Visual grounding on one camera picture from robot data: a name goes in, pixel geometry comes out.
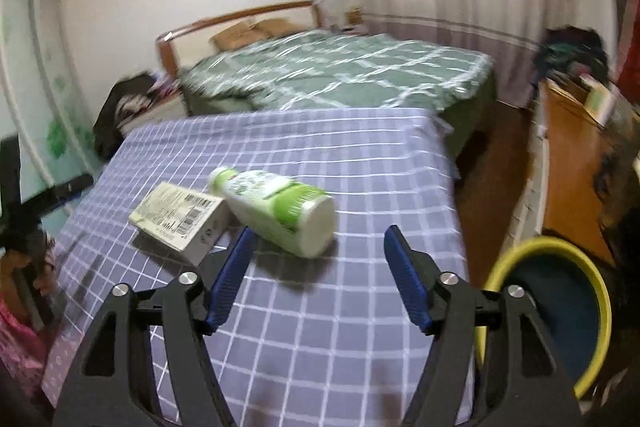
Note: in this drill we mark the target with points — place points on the green checkered quilt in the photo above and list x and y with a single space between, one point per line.
350 67

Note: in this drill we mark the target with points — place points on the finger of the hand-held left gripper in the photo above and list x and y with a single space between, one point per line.
65 189

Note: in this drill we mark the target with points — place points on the dark clothes on nightstand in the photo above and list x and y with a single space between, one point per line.
125 107

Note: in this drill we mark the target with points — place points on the pale green desk calendar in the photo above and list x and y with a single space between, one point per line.
600 102

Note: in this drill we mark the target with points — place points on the yellow-rimmed dark blue bin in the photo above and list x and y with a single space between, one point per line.
505 264

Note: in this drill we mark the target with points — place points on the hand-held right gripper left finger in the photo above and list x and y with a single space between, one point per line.
232 277

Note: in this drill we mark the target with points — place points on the pale green wardrobe door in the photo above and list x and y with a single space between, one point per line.
40 82

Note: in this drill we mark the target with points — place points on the wooden desk with white drawers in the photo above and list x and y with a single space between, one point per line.
565 157

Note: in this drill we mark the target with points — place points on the brown tissue box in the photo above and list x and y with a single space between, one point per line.
354 17

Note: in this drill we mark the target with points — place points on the brown pillow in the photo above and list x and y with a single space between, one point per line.
275 26
232 36

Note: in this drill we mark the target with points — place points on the pink patterned clothing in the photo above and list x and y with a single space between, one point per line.
20 347

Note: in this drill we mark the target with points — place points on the wooden bed headboard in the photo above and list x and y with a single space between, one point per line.
225 24

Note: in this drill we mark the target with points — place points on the pile of dark clothes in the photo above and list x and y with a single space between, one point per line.
570 52

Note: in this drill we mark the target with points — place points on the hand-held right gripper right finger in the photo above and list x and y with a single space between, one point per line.
405 277

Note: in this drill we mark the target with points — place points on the small cardboard box with barcode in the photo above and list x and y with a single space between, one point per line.
175 212

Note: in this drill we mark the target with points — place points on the purple checkered tablecloth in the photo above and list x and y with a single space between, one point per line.
325 157

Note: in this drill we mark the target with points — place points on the white and green plastic bottle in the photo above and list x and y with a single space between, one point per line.
270 207

